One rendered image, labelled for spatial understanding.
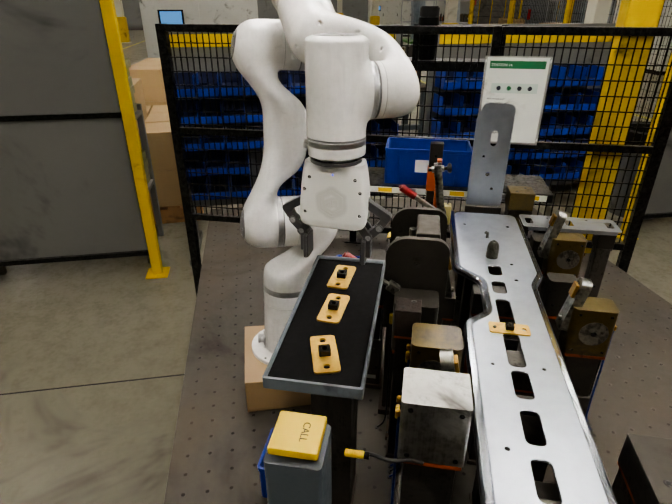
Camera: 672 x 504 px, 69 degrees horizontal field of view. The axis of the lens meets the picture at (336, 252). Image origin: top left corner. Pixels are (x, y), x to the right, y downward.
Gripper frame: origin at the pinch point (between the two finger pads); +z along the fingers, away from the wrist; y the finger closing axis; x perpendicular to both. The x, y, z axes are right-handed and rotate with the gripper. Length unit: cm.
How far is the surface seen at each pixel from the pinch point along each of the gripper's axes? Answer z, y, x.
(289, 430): 10.5, 1.3, -27.1
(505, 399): 26.4, 30.0, 2.9
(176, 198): 107, -202, 261
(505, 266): 27, 32, 54
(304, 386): 10.5, 0.7, -19.4
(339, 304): 9.9, 0.6, 0.2
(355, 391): 10.3, 7.6, -18.8
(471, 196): 24, 23, 97
